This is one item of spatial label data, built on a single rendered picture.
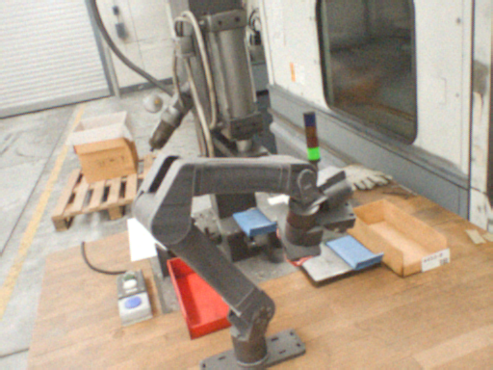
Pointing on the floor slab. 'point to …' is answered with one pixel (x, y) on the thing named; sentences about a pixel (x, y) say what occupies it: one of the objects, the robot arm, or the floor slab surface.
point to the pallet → (71, 197)
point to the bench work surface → (99, 331)
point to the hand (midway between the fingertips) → (295, 257)
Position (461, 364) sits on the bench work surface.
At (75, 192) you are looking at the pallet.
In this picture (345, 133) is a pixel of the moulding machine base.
